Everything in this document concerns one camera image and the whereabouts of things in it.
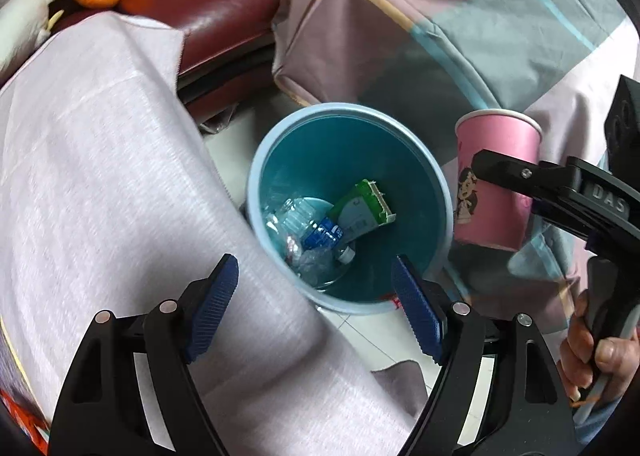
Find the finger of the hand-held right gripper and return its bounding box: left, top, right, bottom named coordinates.
left=472, top=149, right=585, bottom=201

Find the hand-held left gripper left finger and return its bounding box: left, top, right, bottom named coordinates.
left=48, top=253, right=240, bottom=456

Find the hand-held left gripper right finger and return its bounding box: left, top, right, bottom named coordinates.
left=391, top=255, right=581, bottom=456

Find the pink paper cup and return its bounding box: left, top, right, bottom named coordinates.
left=454, top=108, right=543, bottom=253

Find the light blue trash bin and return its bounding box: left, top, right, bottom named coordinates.
left=246, top=104, right=455, bottom=314

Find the person's right hand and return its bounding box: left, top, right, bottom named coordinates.
left=559, top=290, right=640, bottom=404

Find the crushed clear plastic bottle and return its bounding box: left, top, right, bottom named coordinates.
left=264, top=197, right=357, bottom=291

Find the green and white carton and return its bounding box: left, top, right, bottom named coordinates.
left=327, top=179, right=397, bottom=243

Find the plaid bed sheet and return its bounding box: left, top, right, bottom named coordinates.
left=271, top=0, right=640, bottom=447

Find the clear plastic wrapper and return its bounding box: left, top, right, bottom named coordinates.
left=199, top=104, right=239, bottom=135

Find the dark red leather sofa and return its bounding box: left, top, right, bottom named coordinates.
left=20, top=0, right=296, bottom=109

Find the white goose plush toy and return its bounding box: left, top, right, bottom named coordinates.
left=0, top=0, right=66, bottom=82

